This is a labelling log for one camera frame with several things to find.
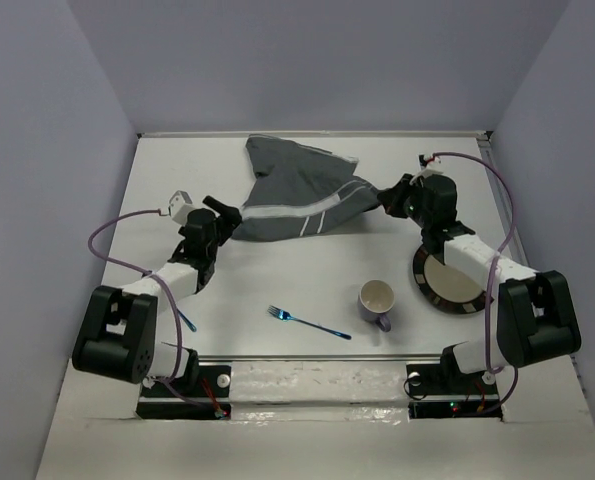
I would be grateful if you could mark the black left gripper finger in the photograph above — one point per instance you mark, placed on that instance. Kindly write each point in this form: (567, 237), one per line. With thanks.
(225, 230)
(225, 211)

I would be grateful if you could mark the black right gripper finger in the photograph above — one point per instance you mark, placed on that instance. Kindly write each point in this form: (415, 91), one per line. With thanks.
(397, 194)
(395, 209)

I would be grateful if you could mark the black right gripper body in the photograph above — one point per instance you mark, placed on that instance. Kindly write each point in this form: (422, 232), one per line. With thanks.
(413, 203)

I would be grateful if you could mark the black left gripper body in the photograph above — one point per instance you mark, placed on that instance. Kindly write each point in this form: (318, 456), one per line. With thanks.
(212, 249)

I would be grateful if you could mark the grey striped placemat cloth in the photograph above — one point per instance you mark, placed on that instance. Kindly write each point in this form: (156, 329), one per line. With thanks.
(300, 191)

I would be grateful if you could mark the blue metal spoon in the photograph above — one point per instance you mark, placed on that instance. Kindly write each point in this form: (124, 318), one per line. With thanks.
(187, 321)

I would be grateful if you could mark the dark rimmed cream plate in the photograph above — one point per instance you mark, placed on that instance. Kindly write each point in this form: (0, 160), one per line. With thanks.
(445, 288)

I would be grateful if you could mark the purple ceramic mug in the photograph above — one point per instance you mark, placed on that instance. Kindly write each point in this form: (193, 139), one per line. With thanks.
(375, 301)

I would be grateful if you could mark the blue metal fork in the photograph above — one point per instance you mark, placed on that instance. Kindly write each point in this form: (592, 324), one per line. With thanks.
(285, 316)

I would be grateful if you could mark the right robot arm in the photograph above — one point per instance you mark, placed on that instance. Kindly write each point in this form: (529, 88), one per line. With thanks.
(529, 316)

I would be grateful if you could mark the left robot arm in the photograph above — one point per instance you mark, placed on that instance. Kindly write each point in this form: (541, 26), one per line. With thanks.
(117, 337)

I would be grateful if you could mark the white front mounting board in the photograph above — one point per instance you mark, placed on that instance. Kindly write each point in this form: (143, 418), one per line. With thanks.
(399, 449)

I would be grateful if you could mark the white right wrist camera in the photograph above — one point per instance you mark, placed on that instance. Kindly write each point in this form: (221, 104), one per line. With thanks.
(430, 165)

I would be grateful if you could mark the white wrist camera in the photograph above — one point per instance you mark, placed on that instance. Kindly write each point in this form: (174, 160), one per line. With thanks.
(179, 206)
(430, 165)

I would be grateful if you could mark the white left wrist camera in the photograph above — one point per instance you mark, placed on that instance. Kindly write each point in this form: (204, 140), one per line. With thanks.
(179, 206)

